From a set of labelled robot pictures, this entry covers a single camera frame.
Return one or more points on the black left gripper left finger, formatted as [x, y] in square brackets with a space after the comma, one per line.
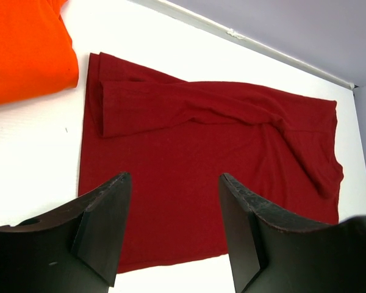
[73, 248]

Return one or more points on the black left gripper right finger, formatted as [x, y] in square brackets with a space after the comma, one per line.
[274, 250]

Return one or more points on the orange t shirt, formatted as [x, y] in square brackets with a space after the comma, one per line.
[36, 53]

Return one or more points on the white table edge rail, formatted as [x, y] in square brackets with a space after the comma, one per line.
[205, 24]

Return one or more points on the dark red t shirt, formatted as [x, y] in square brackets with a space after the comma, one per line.
[176, 138]

